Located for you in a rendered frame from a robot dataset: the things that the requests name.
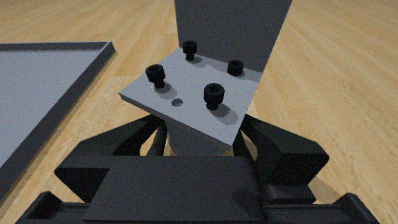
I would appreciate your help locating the grey metal bracket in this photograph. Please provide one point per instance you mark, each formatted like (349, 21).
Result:
(224, 30)

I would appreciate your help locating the dark grey cylinder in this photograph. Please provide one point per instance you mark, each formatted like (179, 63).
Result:
(184, 143)

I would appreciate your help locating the black socket-head screw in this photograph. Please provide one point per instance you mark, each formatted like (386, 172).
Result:
(235, 67)
(189, 48)
(213, 95)
(156, 75)

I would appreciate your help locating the grey rectangular tray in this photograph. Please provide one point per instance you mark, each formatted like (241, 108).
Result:
(32, 76)

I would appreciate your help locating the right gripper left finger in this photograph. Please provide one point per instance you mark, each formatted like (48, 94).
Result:
(126, 140)

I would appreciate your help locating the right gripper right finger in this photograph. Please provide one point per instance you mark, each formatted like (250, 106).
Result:
(284, 158)

